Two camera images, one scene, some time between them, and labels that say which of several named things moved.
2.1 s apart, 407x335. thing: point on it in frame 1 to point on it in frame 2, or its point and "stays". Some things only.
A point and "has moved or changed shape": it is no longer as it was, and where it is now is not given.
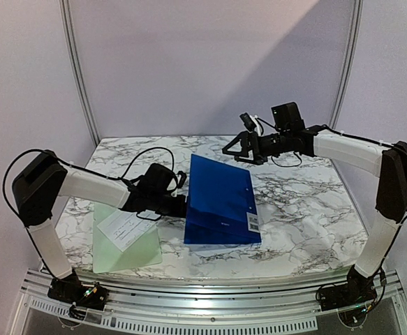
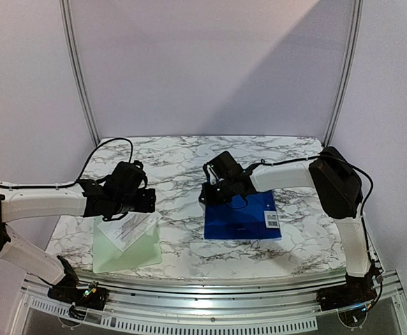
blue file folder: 220,210 has moved or changed shape
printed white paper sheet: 123,228 stays
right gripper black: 253,147 to 207,195
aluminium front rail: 282,306 stays
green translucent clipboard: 107,257 stays
